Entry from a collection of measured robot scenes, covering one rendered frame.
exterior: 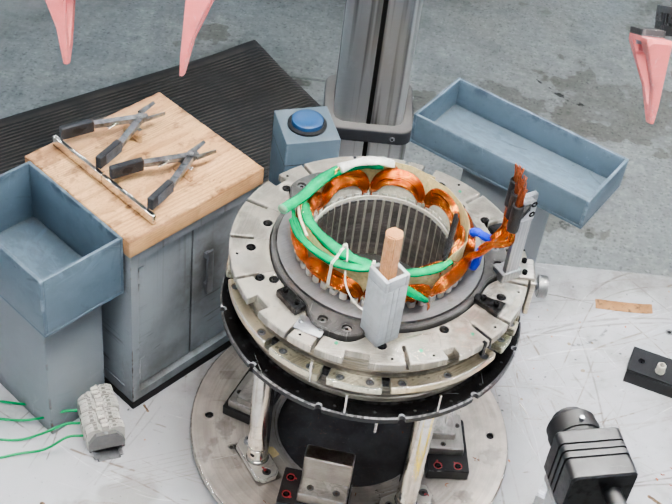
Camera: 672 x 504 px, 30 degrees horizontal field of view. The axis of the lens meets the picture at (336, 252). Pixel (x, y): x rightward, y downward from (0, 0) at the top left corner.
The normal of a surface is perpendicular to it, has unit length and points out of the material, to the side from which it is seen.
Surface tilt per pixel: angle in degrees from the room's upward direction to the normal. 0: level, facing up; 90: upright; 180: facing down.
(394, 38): 90
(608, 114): 0
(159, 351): 90
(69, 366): 90
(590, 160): 90
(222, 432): 0
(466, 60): 0
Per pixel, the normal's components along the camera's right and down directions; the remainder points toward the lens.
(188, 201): 0.10, -0.72
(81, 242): -0.69, 0.44
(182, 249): 0.71, 0.53
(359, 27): -0.04, 0.69
